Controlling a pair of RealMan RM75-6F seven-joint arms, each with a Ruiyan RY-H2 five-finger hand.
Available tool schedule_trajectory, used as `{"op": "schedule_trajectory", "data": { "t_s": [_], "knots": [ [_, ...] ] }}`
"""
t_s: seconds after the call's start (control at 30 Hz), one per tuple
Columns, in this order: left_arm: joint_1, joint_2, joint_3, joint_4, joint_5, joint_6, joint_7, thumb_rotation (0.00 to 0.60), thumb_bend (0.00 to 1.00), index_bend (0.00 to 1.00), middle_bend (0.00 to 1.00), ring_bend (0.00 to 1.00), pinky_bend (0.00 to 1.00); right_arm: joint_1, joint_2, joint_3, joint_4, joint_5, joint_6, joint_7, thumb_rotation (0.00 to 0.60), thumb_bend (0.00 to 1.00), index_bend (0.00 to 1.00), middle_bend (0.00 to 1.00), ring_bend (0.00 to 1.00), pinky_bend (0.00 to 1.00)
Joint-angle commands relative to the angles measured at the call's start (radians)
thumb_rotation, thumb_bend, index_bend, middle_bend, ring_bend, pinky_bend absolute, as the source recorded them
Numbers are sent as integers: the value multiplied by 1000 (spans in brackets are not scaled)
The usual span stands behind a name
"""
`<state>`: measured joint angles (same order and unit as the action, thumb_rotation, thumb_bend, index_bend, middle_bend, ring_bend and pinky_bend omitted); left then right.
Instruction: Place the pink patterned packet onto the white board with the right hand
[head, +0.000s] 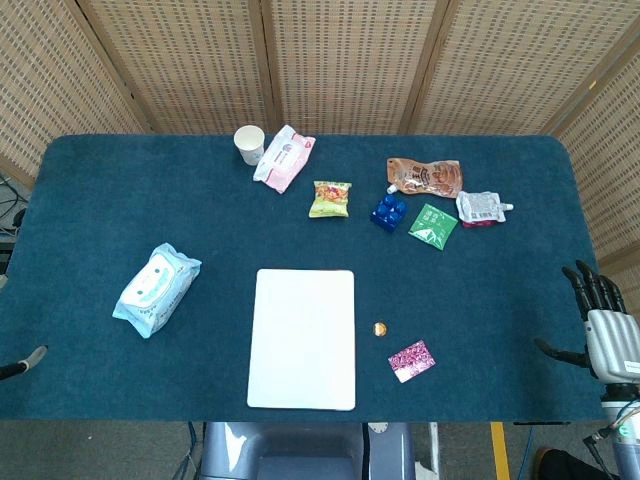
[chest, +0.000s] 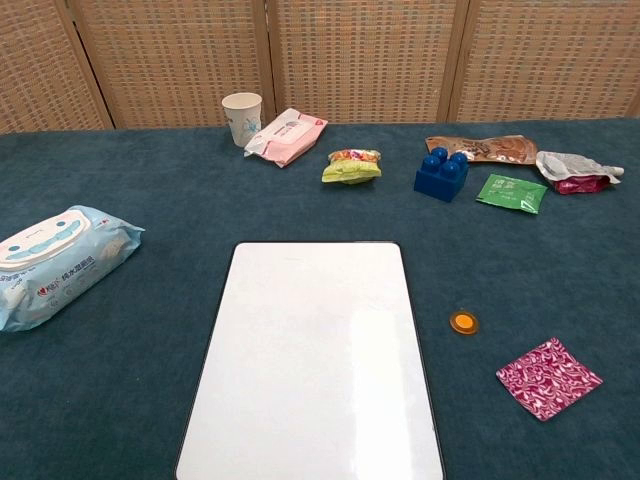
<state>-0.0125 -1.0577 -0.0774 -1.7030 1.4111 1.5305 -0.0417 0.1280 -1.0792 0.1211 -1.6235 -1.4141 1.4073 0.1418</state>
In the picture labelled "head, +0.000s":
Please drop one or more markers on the yellow-green snack bag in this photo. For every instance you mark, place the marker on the yellow-green snack bag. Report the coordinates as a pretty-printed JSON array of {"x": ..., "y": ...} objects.
[{"x": 330, "y": 200}]

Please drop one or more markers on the blue toy building brick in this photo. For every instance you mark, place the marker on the blue toy building brick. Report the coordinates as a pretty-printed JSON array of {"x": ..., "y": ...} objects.
[{"x": 389, "y": 212}]

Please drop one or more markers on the yellow round cookie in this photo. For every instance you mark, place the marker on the yellow round cookie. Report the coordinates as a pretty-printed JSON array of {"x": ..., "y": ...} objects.
[{"x": 379, "y": 329}]

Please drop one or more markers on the orange spout pouch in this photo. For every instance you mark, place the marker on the orange spout pouch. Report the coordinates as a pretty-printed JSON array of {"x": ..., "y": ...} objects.
[{"x": 425, "y": 176}]

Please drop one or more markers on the green sachet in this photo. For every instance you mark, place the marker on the green sachet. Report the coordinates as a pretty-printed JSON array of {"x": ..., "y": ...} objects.
[{"x": 433, "y": 226}]

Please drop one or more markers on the light blue wet wipes pack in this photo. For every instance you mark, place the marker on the light blue wet wipes pack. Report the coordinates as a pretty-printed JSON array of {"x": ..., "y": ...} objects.
[{"x": 155, "y": 290}]

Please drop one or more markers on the silver spout pouch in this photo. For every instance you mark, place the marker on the silver spout pouch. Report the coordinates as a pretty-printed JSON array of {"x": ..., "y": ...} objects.
[{"x": 480, "y": 207}]

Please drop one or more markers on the grey robot torso base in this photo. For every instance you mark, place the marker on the grey robot torso base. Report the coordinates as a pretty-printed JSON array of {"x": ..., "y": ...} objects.
[{"x": 300, "y": 452}]

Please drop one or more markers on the white paper cup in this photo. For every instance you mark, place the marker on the white paper cup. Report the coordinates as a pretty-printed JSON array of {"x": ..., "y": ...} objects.
[{"x": 249, "y": 145}]

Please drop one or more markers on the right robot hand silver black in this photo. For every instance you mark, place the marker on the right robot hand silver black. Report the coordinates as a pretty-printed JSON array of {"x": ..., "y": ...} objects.
[{"x": 610, "y": 345}]

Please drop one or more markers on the dark teal table cloth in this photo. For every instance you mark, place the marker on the dark teal table cloth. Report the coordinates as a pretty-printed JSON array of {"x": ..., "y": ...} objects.
[{"x": 150, "y": 200}]

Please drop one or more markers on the pink wet wipes pack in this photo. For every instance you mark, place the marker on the pink wet wipes pack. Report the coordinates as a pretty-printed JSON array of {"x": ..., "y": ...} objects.
[{"x": 282, "y": 159}]

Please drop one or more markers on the woven bamboo folding screen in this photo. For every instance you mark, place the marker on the woven bamboo folding screen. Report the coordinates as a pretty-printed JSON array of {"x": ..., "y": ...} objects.
[{"x": 350, "y": 55}]

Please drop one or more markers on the white rectangular board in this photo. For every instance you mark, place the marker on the white rectangular board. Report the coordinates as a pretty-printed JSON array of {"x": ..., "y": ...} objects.
[{"x": 302, "y": 340}]

